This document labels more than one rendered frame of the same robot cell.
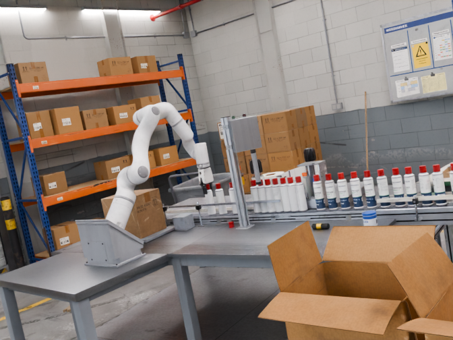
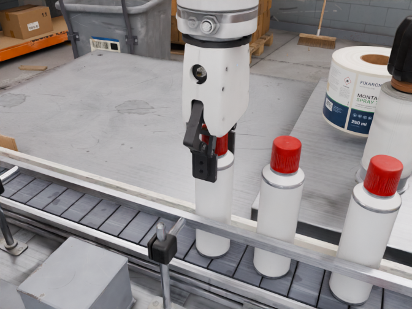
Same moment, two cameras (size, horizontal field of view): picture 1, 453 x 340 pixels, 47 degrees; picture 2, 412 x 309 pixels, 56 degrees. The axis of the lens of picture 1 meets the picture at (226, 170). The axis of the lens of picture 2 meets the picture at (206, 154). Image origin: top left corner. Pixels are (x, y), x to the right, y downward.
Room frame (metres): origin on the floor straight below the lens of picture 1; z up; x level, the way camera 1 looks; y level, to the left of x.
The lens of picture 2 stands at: (3.01, 0.24, 1.31)
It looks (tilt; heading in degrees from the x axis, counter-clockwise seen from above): 32 degrees down; 349
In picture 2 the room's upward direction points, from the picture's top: straight up
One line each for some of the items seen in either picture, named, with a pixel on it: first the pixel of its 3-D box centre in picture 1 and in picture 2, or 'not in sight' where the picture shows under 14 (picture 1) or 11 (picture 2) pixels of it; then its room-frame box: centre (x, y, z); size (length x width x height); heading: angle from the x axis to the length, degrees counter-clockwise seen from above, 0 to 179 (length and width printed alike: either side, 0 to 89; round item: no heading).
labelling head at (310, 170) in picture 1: (314, 184); not in sight; (3.07, -0.50, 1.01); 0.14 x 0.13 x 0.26; 54
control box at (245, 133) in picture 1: (243, 133); not in sight; (3.11, -0.14, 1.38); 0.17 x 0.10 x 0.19; 109
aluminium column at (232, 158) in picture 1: (235, 172); not in sight; (3.10, -0.05, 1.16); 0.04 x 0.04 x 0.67; 54
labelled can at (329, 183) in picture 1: (330, 191); not in sight; (2.91, -0.56, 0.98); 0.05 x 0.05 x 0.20
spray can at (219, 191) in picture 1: (220, 198); (278, 209); (3.36, 0.07, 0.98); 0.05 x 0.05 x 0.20
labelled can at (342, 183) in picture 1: (343, 190); not in sight; (2.87, -0.62, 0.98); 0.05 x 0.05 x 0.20
